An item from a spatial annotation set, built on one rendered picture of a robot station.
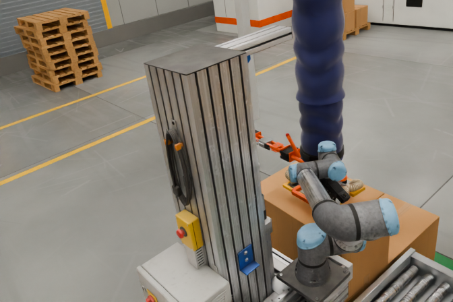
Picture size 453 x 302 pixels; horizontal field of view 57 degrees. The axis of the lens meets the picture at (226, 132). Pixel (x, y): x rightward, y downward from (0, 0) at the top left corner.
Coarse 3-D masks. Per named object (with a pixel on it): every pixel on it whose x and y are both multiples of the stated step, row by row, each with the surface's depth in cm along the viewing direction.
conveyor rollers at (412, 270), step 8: (408, 272) 233; (416, 272) 235; (400, 280) 229; (408, 280) 230; (424, 280) 226; (432, 280) 228; (392, 288) 225; (400, 288) 226; (416, 288) 223; (424, 288) 224; (440, 288) 221; (448, 288) 222; (384, 296) 221; (392, 296) 222; (408, 296) 219; (416, 296) 220; (432, 296) 217; (440, 296) 217
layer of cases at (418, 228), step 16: (272, 176) 339; (368, 192) 304; (400, 208) 283; (416, 208) 281; (400, 224) 269; (416, 224) 267; (432, 224) 267; (400, 240) 257; (416, 240) 257; (432, 240) 275; (400, 256) 249; (432, 256) 284
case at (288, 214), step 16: (272, 192) 250; (288, 192) 248; (272, 208) 241; (288, 208) 234; (304, 208) 232; (272, 224) 248; (288, 224) 234; (304, 224) 221; (272, 240) 255; (288, 240) 240; (384, 240) 227; (288, 256) 247; (352, 256) 211; (368, 256) 221; (384, 256) 232; (368, 272) 227; (352, 288) 221
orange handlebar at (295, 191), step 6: (270, 144) 253; (276, 144) 251; (282, 144) 250; (276, 150) 247; (294, 156) 236; (342, 180) 211; (300, 186) 209; (294, 192) 205; (300, 198) 203; (306, 198) 200
